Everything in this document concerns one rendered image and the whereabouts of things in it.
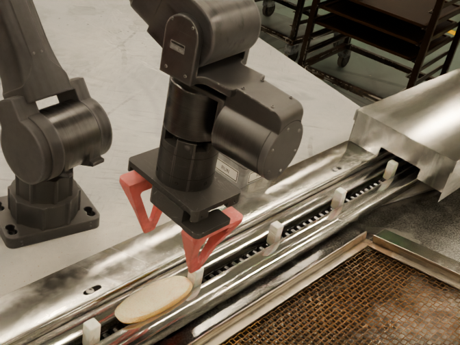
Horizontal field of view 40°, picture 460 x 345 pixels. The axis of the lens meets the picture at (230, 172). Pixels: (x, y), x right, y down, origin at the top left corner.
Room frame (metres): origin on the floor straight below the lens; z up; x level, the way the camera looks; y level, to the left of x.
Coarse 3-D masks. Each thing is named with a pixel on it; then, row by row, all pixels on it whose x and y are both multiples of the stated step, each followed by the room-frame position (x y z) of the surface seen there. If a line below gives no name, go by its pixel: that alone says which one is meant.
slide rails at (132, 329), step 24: (384, 168) 0.88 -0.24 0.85; (408, 168) 0.89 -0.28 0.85; (288, 216) 0.70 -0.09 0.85; (336, 216) 0.72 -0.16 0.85; (240, 240) 0.63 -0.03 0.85; (288, 240) 0.65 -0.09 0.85; (240, 264) 0.59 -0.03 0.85; (96, 312) 0.47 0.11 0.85; (168, 312) 0.49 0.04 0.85; (48, 336) 0.42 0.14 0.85; (72, 336) 0.43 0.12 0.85; (120, 336) 0.44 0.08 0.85
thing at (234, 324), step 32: (352, 256) 0.59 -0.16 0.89; (384, 256) 0.60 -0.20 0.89; (416, 256) 0.59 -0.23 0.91; (288, 288) 0.51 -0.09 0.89; (416, 288) 0.54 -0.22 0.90; (256, 320) 0.46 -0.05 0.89; (288, 320) 0.47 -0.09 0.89; (320, 320) 0.47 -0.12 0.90; (352, 320) 0.48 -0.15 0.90; (384, 320) 0.48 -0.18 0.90; (416, 320) 0.49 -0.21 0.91; (448, 320) 0.49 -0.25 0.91
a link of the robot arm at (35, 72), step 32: (0, 0) 0.64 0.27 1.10; (32, 0) 0.67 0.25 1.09; (0, 32) 0.64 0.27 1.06; (32, 32) 0.65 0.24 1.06; (0, 64) 0.64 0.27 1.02; (32, 64) 0.63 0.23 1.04; (32, 96) 0.60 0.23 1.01; (64, 96) 0.67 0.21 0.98; (32, 128) 0.58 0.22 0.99; (32, 160) 0.57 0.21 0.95; (64, 160) 0.58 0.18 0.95
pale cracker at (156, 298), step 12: (180, 276) 0.54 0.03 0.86; (144, 288) 0.51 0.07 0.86; (156, 288) 0.51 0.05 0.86; (168, 288) 0.51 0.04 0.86; (180, 288) 0.52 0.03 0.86; (132, 300) 0.48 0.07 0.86; (144, 300) 0.49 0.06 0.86; (156, 300) 0.49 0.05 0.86; (168, 300) 0.50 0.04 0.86; (180, 300) 0.50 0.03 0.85; (120, 312) 0.47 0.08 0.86; (132, 312) 0.47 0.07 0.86; (144, 312) 0.47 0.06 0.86; (156, 312) 0.48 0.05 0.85
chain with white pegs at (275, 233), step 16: (384, 176) 0.87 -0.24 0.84; (336, 192) 0.76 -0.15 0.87; (272, 224) 0.65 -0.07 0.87; (304, 224) 0.71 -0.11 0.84; (272, 240) 0.64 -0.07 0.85; (240, 256) 0.61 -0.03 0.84; (208, 272) 0.57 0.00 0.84; (192, 288) 0.53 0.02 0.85; (96, 320) 0.44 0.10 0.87; (96, 336) 0.43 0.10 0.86
